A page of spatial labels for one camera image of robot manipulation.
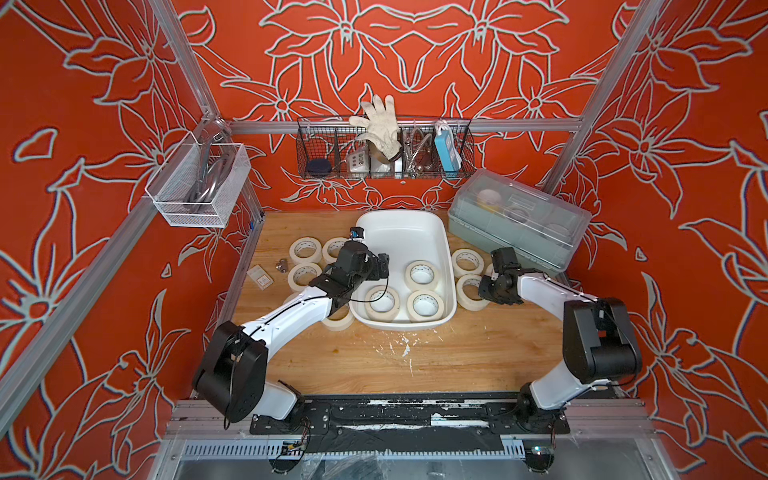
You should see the dark blue round object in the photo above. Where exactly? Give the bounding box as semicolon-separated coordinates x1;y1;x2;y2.
306;158;333;178

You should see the white work glove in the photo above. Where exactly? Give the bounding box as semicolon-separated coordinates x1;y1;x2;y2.
348;95;401;161

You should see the blue white box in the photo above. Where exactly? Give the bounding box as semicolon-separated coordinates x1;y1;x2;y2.
434;120;462;178

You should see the black wire wall basket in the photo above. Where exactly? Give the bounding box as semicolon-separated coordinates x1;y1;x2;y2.
296;116;477;180

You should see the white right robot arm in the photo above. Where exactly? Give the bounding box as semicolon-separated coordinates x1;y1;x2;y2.
479;247;643;423

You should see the small clear plastic packet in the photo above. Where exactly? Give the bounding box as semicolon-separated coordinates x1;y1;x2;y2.
247;265;274;290

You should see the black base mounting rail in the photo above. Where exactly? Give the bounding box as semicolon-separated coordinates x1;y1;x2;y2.
249;392;570;435

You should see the white power adapter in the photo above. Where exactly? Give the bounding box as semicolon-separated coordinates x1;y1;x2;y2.
346;147;370;176

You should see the translucent lidded storage box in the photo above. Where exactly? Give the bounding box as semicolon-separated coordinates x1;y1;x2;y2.
448;169;592;275

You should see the white plastic storage tray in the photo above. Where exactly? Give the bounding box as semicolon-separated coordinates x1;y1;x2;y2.
350;210;457;331

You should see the white mesh wall basket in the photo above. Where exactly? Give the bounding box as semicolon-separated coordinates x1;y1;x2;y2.
145;133;250;228

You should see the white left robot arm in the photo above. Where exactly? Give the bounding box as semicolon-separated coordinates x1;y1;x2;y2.
192;240;390;425

